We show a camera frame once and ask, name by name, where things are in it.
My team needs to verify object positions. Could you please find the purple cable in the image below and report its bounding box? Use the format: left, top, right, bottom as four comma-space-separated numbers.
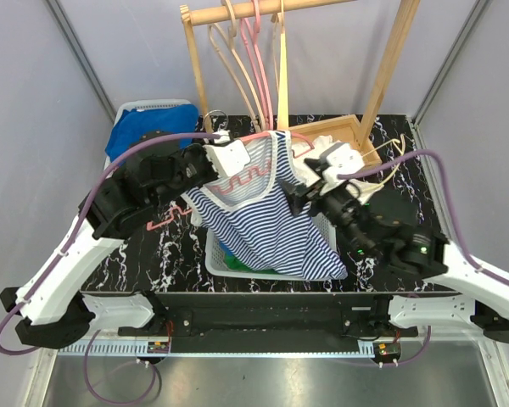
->
334, 148, 509, 368
0, 130, 234, 406

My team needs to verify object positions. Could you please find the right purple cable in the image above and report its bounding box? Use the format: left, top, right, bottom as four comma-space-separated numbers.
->
334, 148, 509, 368

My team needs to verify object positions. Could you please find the beige plastic hanger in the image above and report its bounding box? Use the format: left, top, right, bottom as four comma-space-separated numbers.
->
207, 0, 267, 132

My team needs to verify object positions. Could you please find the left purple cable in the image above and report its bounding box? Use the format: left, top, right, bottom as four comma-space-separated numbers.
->
0, 130, 234, 406

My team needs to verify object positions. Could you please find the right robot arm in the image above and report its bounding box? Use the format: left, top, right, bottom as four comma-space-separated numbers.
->
280, 159, 509, 344

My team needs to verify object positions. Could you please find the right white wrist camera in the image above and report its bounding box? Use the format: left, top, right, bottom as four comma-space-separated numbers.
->
319, 142, 365, 187

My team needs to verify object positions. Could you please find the white rear basket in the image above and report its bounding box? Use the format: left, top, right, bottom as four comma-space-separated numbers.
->
104, 99, 190, 167

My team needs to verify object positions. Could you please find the green tank top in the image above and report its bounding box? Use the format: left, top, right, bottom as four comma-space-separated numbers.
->
224, 254, 252, 271

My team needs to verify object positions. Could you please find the pink hanger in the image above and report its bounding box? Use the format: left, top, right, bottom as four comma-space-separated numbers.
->
146, 109, 315, 231
240, 0, 274, 130

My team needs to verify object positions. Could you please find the cream wooden hanger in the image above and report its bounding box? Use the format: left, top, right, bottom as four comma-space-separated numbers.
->
271, 0, 290, 131

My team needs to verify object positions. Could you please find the wooden clothes rack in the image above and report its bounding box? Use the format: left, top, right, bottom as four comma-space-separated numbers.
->
180, 0, 419, 169

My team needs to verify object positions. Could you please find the white centre basket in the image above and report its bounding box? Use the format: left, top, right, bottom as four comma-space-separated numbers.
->
204, 214, 338, 281

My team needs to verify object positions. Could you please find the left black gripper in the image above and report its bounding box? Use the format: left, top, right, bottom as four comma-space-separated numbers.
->
151, 133, 223, 209

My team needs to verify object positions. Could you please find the blue white striped top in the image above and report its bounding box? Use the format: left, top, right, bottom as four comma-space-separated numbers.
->
182, 131, 347, 281

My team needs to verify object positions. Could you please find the white tank top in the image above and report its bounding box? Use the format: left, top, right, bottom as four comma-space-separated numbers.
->
292, 136, 383, 204

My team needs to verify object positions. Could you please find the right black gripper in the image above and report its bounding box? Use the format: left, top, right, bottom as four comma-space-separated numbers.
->
274, 158, 373, 257

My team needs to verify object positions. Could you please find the cream hanger under white top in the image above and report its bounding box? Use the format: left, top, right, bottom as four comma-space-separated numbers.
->
360, 134, 407, 187

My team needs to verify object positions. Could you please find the folded blue cloth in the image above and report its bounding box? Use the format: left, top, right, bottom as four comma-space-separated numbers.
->
104, 103, 199, 161

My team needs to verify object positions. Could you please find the blue tank top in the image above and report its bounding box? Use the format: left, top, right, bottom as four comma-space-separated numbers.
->
218, 242, 233, 256

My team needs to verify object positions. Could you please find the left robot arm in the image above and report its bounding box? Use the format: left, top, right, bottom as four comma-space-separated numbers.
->
0, 131, 221, 356

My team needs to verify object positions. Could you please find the white basket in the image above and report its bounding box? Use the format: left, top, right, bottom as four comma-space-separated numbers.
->
104, 99, 190, 167
204, 214, 338, 281

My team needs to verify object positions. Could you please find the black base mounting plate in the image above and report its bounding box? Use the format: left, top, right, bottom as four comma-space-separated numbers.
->
118, 293, 399, 357

